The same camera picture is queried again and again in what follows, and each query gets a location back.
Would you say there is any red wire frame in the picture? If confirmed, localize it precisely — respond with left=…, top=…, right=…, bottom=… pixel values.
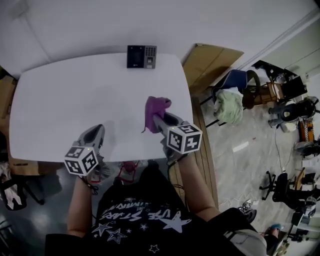
left=116, top=160, right=140, bottom=181

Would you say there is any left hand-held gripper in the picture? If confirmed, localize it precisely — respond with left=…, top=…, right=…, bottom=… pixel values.
left=63, top=124, right=106, bottom=177

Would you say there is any white and black sneaker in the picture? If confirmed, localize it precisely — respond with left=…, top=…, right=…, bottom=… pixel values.
left=237, top=198, right=258, bottom=221

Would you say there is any tall cardboard box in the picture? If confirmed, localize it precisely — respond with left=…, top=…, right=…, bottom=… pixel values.
left=0, top=74, right=18, bottom=121

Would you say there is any grey and black machine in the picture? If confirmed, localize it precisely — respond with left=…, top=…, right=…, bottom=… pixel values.
left=268, top=97, right=320, bottom=127

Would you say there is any black wrist cord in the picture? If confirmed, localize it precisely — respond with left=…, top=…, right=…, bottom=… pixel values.
left=81, top=175, right=101, bottom=196

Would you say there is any wooden frame chair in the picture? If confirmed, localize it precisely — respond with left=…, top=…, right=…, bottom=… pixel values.
left=259, top=81, right=285, bottom=104

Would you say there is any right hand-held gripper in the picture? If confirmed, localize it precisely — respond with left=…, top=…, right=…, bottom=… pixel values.
left=152, top=112, right=203, bottom=163

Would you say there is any blue chair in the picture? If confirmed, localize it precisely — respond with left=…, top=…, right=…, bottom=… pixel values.
left=211, top=69, right=249, bottom=126

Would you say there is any low cardboard box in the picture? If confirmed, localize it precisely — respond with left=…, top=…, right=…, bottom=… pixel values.
left=8, top=158, right=64, bottom=176

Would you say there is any black wheeled office chair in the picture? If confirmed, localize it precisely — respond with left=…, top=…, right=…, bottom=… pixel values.
left=259, top=170, right=320, bottom=209

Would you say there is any black keypad device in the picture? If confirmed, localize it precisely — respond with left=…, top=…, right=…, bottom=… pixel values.
left=126, top=44, right=158, bottom=69

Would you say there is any flat cardboard sheet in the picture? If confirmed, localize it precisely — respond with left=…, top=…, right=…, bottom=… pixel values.
left=181, top=43, right=245, bottom=96

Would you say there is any white floor cable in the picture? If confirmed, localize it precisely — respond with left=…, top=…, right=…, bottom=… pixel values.
left=274, top=124, right=294, bottom=174

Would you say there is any purple cloth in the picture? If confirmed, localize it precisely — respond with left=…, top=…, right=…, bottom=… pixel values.
left=141, top=96, right=173, bottom=135

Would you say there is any grey cloth bag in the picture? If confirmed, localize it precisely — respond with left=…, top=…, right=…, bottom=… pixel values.
left=224, top=229, right=268, bottom=256

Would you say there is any person's right forearm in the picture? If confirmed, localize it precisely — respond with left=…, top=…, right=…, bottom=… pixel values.
left=174, top=154, right=221, bottom=221

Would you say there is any pale green cloth bundle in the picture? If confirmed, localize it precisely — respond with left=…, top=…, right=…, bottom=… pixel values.
left=214, top=88, right=244, bottom=126

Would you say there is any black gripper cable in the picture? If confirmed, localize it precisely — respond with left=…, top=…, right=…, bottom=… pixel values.
left=166, top=159, right=187, bottom=201

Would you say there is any black star print t-shirt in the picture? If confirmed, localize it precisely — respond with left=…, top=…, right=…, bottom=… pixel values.
left=44, top=159, right=259, bottom=256

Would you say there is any black chair with white cloth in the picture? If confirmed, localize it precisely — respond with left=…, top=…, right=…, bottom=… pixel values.
left=0, top=173, right=46, bottom=211

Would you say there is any person's left forearm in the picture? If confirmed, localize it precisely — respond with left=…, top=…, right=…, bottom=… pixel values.
left=66, top=174, right=101, bottom=237

